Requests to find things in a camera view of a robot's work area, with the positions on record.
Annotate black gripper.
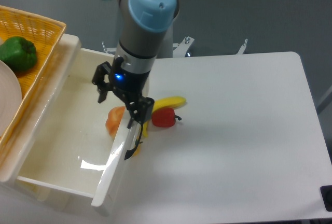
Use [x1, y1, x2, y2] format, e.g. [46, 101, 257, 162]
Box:
[92, 57, 155, 129]

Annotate round knotted bread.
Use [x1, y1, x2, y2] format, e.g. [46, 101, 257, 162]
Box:
[105, 106, 125, 139]

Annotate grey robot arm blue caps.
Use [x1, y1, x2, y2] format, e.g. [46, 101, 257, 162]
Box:
[92, 0, 179, 124]

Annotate open white upper drawer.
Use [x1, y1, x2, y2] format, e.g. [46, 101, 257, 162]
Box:
[17, 49, 139, 215]

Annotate white drawer cabinet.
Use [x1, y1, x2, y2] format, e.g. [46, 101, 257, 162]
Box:
[0, 33, 115, 216]

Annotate red toy bell pepper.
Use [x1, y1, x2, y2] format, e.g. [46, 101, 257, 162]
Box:
[151, 108, 182, 128]

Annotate yellow toy banana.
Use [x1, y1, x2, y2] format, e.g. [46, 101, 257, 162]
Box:
[141, 96, 187, 138]

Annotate yellow woven basket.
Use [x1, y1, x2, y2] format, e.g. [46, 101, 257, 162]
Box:
[1, 6, 66, 154]

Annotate white plate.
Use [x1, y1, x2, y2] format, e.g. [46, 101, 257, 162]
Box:
[0, 61, 22, 135]

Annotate green toy bell pepper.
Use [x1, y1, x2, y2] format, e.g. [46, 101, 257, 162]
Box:
[1, 36, 37, 72]

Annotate black object at table edge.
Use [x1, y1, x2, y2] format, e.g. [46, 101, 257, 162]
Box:
[320, 185, 332, 212]

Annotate black drawer handle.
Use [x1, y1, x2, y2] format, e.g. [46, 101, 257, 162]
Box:
[124, 124, 144, 160]

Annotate white metal base frame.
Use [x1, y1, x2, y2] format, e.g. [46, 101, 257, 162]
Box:
[102, 36, 248, 58]

